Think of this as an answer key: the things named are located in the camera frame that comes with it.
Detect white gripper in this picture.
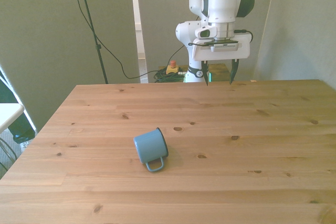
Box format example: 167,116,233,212
192,34,250,87

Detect blue enamel mug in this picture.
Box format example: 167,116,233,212
133,127,170,173

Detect yellow emergency stop button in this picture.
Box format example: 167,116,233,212
166,60,182,76

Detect black tripod stand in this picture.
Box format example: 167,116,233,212
74,0,109,84

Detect white side table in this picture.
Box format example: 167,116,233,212
0,102,25,133

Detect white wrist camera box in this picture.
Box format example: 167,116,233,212
210,42,240,52

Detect thin black camera cable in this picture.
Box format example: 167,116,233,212
188,40,214,46

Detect thin emergency stop cable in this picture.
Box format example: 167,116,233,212
167,44,185,63

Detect black gripper plug cable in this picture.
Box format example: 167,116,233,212
234,29,254,44

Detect green coiled cable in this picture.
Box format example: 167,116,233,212
153,68,188,83

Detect white door frame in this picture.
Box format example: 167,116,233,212
130,0,148,83

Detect long black cable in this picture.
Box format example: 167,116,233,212
65,0,169,80

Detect thin floor cables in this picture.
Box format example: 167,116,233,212
0,136,18,173

